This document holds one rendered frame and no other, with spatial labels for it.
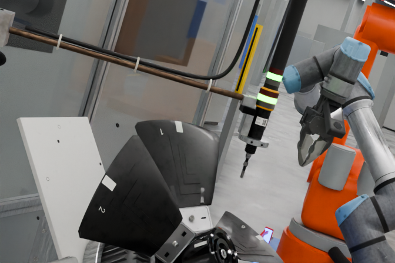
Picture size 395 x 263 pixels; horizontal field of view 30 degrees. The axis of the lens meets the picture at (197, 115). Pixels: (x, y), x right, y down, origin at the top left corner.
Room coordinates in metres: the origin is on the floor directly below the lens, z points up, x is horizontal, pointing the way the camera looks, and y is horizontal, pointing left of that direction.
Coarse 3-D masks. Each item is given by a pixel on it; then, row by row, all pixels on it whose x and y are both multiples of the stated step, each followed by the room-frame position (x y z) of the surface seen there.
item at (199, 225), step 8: (184, 208) 1.61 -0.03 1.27; (192, 208) 1.61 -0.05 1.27; (200, 208) 1.62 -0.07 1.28; (208, 208) 1.62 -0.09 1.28; (184, 216) 1.60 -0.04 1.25; (200, 216) 1.60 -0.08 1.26; (208, 216) 1.61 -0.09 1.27; (192, 224) 1.59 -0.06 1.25; (200, 224) 1.59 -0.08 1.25; (208, 224) 1.59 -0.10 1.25
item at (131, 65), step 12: (24, 36) 1.53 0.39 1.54; (36, 36) 1.53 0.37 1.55; (72, 48) 1.55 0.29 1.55; (84, 48) 1.56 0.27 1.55; (108, 60) 1.56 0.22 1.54; (120, 60) 1.57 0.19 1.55; (156, 72) 1.58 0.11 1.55; (192, 84) 1.60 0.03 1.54; (204, 84) 1.60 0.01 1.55; (228, 96) 1.62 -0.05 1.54; (240, 96) 1.62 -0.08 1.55
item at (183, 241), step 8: (184, 224) 1.49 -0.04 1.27; (176, 232) 1.49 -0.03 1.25; (192, 232) 1.51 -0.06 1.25; (168, 240) 1.48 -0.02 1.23; (176, 240) 1.49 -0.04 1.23; (184, 240) 1.51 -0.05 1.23; (160, 248) 1.47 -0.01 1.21; (168, 248) 1.48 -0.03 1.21; (176, 248) 1.50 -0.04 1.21; (184, 248) 1.51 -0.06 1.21; (160, 256) 1.48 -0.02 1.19; (168, 256) 1.49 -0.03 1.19; (176, 256) 1.50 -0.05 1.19
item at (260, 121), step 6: (258, 108) 1.62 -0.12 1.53; (258, 114) 1.62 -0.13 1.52; (264, 114) 1.62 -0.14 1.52; (258, 120) 1.62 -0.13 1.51; (264, 120) 1.62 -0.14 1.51; (252, 126) 1.62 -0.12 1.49; (258, 126) 1.62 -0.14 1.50; (264, 126) 1.62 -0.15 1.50; (252, 132) 1.62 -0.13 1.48; (258, 132) 1.62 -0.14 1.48; (258, 138) 1.62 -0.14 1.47; (246, 144) 1.63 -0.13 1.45; (246, 150) 1.63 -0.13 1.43; (252, 150) 1.62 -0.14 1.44
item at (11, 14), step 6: (0, 12) 1.49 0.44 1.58; (6, 12) 1.50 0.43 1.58; (12, 12) 1.54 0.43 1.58; (0, 18) 1.49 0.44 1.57; (6, 18) 1.49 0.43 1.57; (12, 18) 1.53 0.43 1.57; (0, 24) 1.49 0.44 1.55; (6, 24) 1.49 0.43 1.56; (0, 30) 1.49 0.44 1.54; (6, 30) 1.49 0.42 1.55; (0, 36) 1.49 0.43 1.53; (6, 36) 1.51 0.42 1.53; (0, 42) 1.49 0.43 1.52; (6, 42) 1.55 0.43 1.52
